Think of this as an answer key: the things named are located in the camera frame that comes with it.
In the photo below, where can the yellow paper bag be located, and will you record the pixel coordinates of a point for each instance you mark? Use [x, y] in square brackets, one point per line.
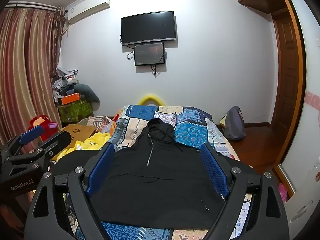
[223, 120]

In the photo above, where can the pink slipper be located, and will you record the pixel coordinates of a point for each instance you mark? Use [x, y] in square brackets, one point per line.
[283, 192]

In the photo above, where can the yellow cloth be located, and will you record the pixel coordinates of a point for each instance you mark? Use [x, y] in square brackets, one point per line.
[93, 143]

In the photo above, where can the grey backpack on floor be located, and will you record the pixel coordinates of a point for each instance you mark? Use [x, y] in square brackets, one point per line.
[235, 125]

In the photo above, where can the small black wall monitor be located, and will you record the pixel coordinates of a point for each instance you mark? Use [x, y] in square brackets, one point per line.
[149, 54]

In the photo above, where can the pile of clothes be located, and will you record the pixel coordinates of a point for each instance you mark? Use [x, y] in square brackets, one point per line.
[63, 80]

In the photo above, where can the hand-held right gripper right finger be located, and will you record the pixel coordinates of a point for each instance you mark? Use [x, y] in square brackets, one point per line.
[213, 170]

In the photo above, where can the striped red curtain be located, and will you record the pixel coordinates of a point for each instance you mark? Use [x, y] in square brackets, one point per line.
[27, 67]

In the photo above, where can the orange box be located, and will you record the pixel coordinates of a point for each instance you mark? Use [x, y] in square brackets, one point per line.
[71, 98]

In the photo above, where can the wooden door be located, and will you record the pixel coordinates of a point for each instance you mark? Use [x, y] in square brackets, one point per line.
[287, 80]

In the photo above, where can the black wall television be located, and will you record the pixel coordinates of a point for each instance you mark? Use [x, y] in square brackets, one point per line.
[148, 27]

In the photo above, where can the blue patchwork blanket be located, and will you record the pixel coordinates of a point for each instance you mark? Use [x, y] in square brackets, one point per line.
[190, 132]

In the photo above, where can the red plush toy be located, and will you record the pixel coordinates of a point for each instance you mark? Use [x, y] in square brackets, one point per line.
[40, 122]

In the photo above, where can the green patterned cloth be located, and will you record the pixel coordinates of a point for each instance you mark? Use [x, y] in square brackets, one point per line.
[75, 111]

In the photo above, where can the zigzag patterned pillow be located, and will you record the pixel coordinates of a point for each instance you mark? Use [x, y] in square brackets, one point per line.
[93, 123]

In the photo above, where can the white air conditioner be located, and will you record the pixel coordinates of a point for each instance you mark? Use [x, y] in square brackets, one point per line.
[87, 6]

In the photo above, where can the black zip hoodie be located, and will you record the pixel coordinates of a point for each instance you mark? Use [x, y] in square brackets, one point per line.
[160, 180]

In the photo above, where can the white curtain rail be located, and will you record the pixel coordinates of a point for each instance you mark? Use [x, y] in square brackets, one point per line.
[32, 6]

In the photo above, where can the wooden lap table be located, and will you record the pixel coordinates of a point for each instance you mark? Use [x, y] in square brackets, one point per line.
[80, 130]

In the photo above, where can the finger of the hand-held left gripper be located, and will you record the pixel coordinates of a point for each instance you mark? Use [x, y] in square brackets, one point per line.
[31, 134]
[60, 141]

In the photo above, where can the yellow foam tube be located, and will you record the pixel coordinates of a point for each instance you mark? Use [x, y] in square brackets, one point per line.
[151, 99]

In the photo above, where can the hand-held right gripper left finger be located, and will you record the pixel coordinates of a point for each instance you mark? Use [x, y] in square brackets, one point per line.
[101, 171]

